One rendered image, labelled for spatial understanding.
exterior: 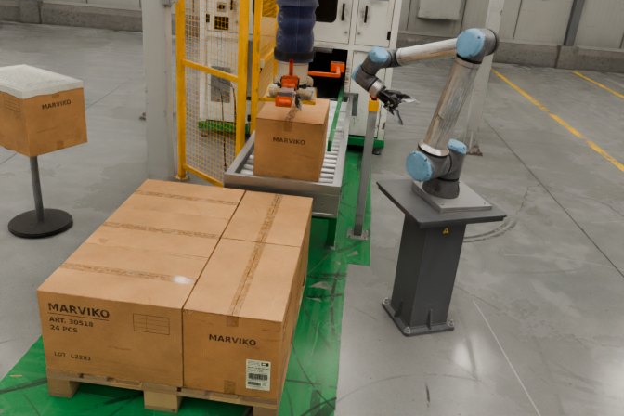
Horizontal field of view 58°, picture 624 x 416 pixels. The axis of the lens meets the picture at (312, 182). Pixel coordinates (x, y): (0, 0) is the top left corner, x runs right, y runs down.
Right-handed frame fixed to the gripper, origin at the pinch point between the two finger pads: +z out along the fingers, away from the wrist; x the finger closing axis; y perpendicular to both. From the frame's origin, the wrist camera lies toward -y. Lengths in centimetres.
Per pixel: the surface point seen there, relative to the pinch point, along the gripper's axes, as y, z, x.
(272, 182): 9, -38, -85
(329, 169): -39, -20, -83
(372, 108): -63, -24, -40
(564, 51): -973, 134, -98
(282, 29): 0, -82, -8
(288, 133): -3, -49, -59
